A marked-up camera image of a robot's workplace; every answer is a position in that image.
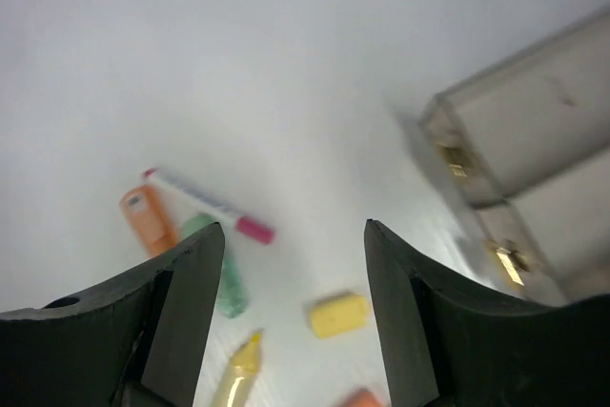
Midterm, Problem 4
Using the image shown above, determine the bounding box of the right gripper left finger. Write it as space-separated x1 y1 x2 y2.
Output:
1 223 225 406

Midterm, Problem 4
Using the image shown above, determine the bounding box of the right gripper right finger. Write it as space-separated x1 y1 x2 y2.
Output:
364 220 609 406

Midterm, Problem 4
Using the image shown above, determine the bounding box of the green correction tape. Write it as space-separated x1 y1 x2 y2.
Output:
180 214 248 318

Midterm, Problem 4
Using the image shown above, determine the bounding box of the orange highlighter cap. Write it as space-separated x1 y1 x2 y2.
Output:
337 388 383 407

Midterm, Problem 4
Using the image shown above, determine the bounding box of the pink marker pen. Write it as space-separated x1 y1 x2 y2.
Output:
142 168 275 245

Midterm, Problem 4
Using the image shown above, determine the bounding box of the yellow highlighter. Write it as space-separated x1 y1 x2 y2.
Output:
210 332 262 407

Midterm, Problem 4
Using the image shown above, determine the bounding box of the yellow highlighter cap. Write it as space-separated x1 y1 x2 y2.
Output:
307 294 370 338

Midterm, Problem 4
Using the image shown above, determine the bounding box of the clear drawer bin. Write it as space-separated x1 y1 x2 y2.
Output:
476 149 609 305
420 9 609 207

